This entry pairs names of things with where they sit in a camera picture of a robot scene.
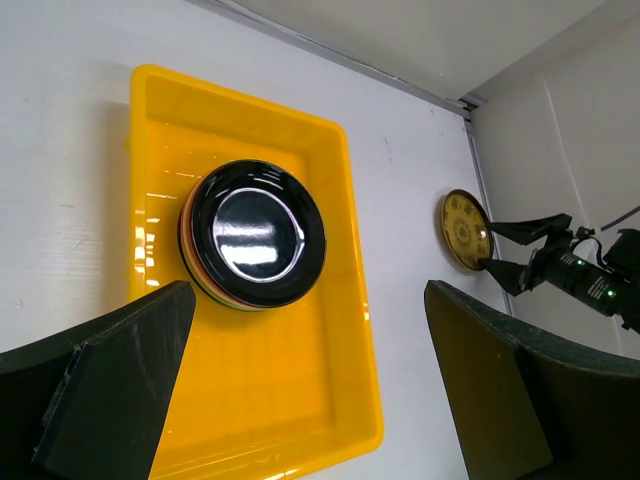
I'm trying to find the brown gold plate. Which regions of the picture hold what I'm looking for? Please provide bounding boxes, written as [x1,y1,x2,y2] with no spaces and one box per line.
[438,189,495,272]

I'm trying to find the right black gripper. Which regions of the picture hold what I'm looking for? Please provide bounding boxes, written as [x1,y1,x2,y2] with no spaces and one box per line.
[480,213,639,332]

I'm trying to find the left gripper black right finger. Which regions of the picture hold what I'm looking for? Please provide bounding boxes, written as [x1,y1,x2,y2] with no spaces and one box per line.
[424,280,639,479]

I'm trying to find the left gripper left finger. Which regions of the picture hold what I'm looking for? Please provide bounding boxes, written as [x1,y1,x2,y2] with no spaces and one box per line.
[1,281,196,479]

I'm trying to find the orange plate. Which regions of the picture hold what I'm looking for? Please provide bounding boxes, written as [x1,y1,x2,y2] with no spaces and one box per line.
[178,190,263,312]

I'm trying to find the black plate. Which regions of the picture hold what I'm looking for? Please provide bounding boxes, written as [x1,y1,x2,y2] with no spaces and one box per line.
[190,159,327,309]

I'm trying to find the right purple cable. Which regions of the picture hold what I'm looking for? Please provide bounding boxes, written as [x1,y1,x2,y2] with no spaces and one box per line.
[599,204,640,232]

